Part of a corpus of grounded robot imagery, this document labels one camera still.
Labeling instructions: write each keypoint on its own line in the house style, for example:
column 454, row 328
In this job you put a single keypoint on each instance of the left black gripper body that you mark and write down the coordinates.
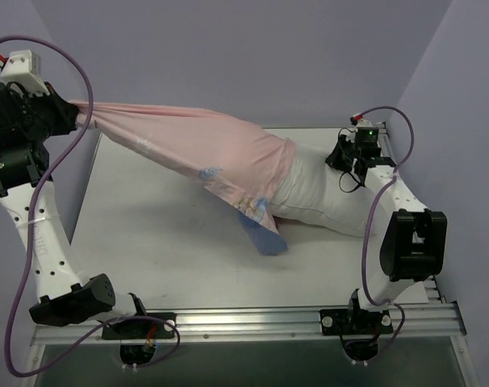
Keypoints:
column 61, row 114

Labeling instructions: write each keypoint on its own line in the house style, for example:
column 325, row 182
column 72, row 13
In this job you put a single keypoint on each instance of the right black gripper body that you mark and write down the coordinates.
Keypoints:
column 338, row 153

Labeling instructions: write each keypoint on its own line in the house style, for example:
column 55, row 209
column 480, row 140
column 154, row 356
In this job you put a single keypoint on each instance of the white pillow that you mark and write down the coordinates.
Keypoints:
column 315, row 194

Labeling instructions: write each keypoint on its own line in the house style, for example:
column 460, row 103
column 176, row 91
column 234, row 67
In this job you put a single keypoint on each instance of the pink blue pillowcase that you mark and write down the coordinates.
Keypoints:
column 237, row 161

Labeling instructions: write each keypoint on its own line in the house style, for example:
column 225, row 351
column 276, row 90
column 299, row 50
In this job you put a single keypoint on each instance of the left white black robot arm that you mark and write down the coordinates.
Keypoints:
column 66, row 295

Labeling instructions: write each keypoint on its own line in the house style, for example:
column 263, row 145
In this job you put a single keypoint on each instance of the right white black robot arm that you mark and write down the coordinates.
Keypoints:
column 413, row 245

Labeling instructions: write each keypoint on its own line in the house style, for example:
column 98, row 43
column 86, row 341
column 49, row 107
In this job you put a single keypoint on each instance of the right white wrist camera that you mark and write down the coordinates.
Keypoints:
column 358, row 121

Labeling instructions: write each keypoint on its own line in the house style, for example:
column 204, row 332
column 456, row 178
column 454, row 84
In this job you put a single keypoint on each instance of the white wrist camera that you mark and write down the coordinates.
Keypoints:
column 358, row 121
column 23, row 68

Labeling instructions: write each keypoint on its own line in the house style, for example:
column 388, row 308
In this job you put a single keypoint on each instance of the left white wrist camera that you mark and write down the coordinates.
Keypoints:
column 23, row 68

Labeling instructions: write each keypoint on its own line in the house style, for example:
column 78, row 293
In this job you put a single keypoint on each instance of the aluminium right side rail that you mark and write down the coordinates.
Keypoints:
column 418, row 293

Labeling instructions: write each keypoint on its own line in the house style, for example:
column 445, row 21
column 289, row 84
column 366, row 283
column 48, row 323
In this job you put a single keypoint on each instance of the aluminium rail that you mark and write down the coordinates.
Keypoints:
column 418, row 293
column 281, row 347

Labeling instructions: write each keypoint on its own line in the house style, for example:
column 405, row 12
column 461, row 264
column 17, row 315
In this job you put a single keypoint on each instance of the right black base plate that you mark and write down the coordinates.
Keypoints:
column 341, row 321

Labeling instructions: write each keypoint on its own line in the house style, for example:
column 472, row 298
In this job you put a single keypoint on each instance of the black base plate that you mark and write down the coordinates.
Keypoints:
column 142, row 329
column 341, row 321

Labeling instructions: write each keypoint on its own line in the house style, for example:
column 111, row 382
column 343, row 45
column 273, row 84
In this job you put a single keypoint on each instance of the aluminium front rail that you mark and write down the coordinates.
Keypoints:
column 281, row 347

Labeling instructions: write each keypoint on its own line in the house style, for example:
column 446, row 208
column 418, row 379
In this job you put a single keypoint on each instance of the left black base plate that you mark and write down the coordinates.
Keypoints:
column 142, row 329

